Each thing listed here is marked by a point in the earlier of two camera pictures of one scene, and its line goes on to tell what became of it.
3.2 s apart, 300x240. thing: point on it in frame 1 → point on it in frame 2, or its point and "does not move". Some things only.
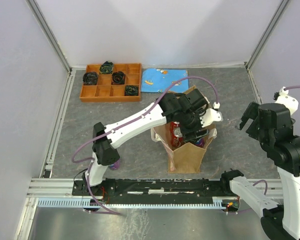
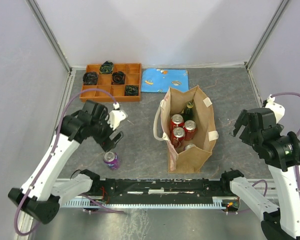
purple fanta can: (200, 142) → (189, 146)
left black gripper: (190, 135) → (106, 142)
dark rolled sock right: (131, 90) does not move
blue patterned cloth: (161, 80) does not move
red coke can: (174, 124) does not move
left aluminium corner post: (50, 34) does not move
